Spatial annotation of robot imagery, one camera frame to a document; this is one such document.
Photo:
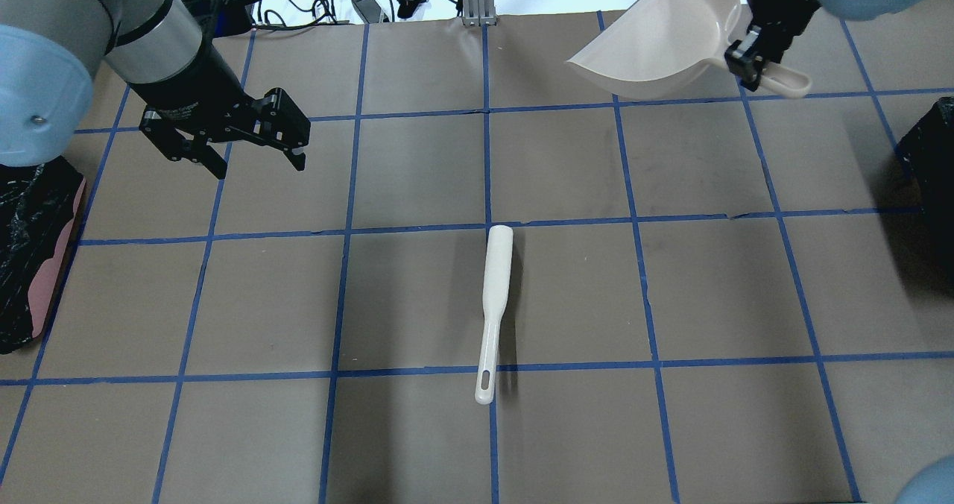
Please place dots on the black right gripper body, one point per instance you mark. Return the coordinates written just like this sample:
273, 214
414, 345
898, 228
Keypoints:
782, 6

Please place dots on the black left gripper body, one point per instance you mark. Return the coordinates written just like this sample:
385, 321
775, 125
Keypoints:
195, 86

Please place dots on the beige plastic dustpan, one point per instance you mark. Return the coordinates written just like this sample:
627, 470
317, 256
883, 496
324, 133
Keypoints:
657, 47

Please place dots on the white hand brush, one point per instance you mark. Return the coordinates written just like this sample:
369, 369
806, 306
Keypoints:
495, 290

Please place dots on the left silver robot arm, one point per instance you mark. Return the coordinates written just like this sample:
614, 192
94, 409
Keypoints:
52, 51

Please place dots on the black lined trash bin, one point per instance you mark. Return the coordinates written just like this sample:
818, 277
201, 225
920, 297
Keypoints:
39, 205

